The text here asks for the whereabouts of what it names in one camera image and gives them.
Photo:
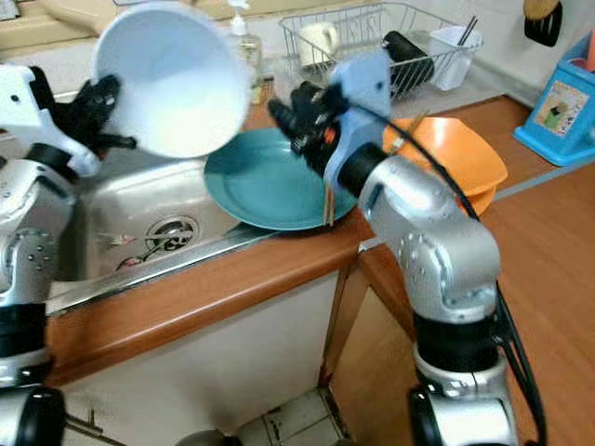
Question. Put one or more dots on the translucent grey drain tray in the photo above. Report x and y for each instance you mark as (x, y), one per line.
(465, 96)

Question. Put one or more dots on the cream mug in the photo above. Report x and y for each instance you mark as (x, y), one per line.
(319, 44)

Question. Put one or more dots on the dark chopstick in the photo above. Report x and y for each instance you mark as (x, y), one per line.
(465, 31)
(469, 32)

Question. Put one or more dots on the white cutlery holder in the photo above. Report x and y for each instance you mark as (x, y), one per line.
(456, 60)

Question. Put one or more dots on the grey robot foot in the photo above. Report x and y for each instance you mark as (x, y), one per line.
(202, 439)

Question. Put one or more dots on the metal sink drain strainer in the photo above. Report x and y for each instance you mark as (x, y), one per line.
(172, 234)

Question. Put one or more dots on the orange bowl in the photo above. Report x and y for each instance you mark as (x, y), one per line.
(456, 149)

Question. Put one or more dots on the clear soap pump bottle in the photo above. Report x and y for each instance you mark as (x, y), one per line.
(252, 56)

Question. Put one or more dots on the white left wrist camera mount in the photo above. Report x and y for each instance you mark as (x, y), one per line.
(20, 102)

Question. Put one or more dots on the beige cutting board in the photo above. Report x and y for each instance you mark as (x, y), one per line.
(70, 9)

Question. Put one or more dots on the stainless steel double sink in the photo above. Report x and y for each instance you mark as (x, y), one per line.
(149, 190)

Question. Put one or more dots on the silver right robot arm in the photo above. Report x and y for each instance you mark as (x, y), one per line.
(456, 251)

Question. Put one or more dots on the black bottle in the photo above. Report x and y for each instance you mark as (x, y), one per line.
(407, 54)

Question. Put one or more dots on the teal plate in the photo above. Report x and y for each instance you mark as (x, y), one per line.
(270, 186)

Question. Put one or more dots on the wooden cabinet door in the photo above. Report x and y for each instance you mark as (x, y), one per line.
(372, 372)

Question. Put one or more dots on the black and tan brush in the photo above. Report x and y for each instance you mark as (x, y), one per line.
(544, 26)

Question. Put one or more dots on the dark-tipped wooden chopstick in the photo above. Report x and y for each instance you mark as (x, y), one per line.
(416, 133)
(411, 132)

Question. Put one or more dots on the blue box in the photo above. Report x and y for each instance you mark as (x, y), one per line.
(558, 111)

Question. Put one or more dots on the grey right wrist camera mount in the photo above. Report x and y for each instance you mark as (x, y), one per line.
(367, 84)

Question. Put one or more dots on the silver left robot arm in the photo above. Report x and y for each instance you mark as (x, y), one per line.
(28, 251)

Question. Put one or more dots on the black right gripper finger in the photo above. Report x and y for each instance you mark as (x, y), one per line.
(286, 107)
(303, 135)

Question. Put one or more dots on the white ceramic bowl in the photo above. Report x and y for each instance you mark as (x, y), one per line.
(177, 84)

